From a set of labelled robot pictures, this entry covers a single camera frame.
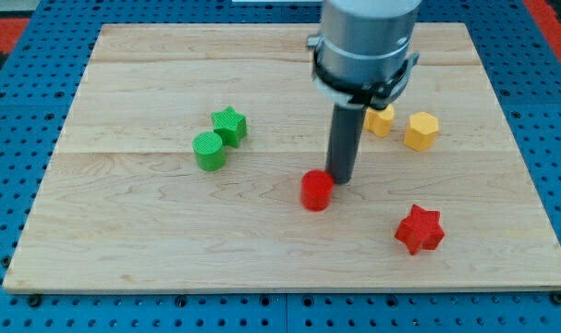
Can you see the yellow hexagon block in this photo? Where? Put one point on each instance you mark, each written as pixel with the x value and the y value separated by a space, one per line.
pixel 421 131

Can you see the wooden board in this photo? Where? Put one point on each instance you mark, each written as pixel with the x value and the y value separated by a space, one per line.
pixel 123 207

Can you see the yellow block behind rod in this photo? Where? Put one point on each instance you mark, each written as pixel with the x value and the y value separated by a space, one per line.
pixel 379 122

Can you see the green cylinder block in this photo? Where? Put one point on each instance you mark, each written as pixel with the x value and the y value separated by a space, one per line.
pixel 209 151

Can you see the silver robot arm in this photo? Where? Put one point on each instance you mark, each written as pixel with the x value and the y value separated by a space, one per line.
pixel 360 53

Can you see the red cylinder block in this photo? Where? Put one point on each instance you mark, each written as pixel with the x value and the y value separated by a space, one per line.
pixel 316 190

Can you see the green star block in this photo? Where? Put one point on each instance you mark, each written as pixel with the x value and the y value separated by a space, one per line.
pixel 230 125

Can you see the red star block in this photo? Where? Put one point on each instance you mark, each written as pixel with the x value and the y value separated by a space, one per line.
pixel 420 230

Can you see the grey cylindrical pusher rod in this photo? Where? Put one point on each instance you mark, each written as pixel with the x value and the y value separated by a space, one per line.
pixel 344 140

